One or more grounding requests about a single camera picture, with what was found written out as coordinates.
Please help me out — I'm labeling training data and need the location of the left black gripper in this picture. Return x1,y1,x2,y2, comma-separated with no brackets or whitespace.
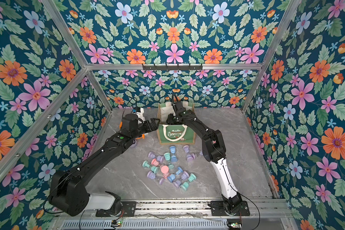
129,118,160,141

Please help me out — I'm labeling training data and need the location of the green canvas Christmas bag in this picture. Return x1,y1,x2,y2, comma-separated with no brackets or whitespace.
157,102,196,145

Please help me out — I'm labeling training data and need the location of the large pink hourglass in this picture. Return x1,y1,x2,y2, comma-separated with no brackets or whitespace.
160,165,170,178

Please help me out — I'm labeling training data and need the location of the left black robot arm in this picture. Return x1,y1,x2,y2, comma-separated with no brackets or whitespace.
48,114,160,217

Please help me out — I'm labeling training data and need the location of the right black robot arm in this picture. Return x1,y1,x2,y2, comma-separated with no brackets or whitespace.
167,101,242,215

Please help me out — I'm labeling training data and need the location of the blue hourglass near bag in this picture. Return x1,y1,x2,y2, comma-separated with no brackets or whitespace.
169,146,176,154

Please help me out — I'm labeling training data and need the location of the green hourglass left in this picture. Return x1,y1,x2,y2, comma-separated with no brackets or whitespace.
142,161,151,168

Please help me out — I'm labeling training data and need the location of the purple hourglass centre right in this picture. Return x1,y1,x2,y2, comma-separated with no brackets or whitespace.
186,153,196,162

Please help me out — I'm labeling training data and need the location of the purple hourglass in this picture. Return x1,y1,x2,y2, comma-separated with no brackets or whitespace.
147,171,156,180
186,153,196,162

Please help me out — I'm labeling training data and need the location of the purple hourglass bottom left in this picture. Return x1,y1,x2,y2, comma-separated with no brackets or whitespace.
147,171,156,180

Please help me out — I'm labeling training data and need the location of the blue hourglass bottom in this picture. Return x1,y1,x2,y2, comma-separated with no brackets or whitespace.
167,173,176,183

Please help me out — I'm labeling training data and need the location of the green hourglass bottom right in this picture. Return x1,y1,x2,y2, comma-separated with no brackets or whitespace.
180,173,196,191

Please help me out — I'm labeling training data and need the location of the orange whale toy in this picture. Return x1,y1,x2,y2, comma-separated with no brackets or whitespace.
119,120,145,140

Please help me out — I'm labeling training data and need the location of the black hook rail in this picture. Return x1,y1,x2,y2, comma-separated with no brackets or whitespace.
142,64,203,71

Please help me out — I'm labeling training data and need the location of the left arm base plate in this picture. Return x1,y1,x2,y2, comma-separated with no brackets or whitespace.
96,201,137,217

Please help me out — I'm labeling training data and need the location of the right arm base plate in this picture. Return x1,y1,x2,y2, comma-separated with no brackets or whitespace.
208,200,250,217

